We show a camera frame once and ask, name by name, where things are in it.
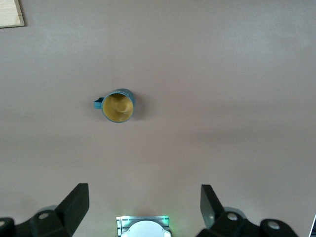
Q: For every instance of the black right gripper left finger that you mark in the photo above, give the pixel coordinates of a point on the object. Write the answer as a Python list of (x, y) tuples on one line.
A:
[(69, 212)]

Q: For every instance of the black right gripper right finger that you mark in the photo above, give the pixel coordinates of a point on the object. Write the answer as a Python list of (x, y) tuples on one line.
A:
[(222, 222)]

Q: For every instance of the teal cup with yellow inside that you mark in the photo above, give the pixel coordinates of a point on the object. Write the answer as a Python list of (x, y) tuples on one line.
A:
[(118, 108)]

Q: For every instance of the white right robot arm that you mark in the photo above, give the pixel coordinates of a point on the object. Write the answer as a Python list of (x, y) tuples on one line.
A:
[(145, 230)]

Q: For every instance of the bamboo cutting board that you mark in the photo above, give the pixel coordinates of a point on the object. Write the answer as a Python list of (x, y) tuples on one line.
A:
[(8, 12)]

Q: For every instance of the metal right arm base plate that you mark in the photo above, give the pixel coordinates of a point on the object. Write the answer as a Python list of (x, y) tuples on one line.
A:
[(121, 222)]

